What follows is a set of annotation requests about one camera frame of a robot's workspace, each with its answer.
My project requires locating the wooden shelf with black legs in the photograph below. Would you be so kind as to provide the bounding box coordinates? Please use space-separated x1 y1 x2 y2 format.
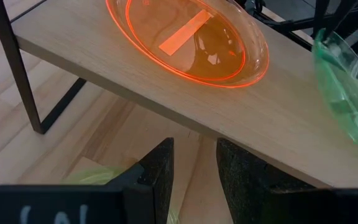
0 0 358 191

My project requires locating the orange translucent plastic plate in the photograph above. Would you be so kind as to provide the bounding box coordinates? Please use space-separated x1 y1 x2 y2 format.
105 0 270 90

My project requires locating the black aluminium table frame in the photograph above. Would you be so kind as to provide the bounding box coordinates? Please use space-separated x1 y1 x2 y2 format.
244 0 358 52

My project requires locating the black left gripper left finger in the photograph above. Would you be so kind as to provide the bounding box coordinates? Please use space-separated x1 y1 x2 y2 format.
106 138 175 224

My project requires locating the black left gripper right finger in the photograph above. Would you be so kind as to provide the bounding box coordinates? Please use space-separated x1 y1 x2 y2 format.
216 138 315 224

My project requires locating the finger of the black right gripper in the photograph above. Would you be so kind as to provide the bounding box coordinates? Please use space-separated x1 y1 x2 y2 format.
313 0 331 35
323 0 358 40

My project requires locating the green translucent plastic plate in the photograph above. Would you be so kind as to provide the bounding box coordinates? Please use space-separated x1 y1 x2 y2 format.
61 166 181 224
311 27 358 156

